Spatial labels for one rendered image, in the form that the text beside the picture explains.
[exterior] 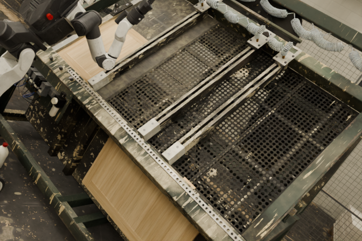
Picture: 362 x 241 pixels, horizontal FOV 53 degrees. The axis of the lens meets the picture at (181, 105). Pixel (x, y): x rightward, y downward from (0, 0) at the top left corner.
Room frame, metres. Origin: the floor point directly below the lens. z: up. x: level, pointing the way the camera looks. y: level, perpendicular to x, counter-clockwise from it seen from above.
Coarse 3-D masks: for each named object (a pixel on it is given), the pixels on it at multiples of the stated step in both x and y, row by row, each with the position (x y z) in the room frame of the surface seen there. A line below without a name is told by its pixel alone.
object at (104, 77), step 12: (204, 0) 2.89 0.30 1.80; (204, 12) 2.87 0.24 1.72; (180, 24) 2.77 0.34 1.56; (192, 24) 2.82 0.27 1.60; (156, 36) 2.64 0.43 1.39; (168, 36) 2.66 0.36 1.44; (144, 48) 2.55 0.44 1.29; (156, 48) 2.62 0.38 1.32; (120, 60) 2.45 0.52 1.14; (132, 60) 2.47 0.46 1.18; (108, 72) 2.37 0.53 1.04; (120, 72) 2.44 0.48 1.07; (96, 84) 2.31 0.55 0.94
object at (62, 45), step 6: (138, 0) 2.99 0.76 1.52; (132, 6) 2.95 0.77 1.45; (120, 12) 2.87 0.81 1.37; (102, 18) 2.82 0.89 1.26; (108, 18) 2.82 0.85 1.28; (114, 18) 2.85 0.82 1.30; (102, 24) 2.78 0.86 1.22; (72, 36) 2.66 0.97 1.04; (84, 36) 2.69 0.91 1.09; (60, 42) 2.60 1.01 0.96; (66, 42) 2.60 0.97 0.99; (72, 42) 2.63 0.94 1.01; (54, 48) 2.56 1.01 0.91; (60, 48) 2.57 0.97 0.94
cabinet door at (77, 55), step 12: (108, 24) 2.80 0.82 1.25; (108, 36) 2.71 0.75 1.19; (132, 36) 2.71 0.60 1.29; (72, 48) 2.59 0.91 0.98; (84, 48) 2.60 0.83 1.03; (108, 48) 2.61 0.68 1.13; (132, 48) 2.62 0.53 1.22; (72, 60) 2.51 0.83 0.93; (84, 60) 2.51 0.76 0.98; (84, 72) 2.43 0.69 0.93; (96, 72) 2.44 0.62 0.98
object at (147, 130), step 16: (256, 32) 2.51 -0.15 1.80; (272, 32) 2.66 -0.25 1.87; (256, 48) 2.59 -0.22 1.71; (240, 64) 2.51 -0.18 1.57; (208, 80) 2.37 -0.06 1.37; (224, 80) 2.45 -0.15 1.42; (192, 96) 2.25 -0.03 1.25; (176, 112) 2.18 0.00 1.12; (144, 128) 2.06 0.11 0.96; (160, 128) 2.12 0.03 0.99
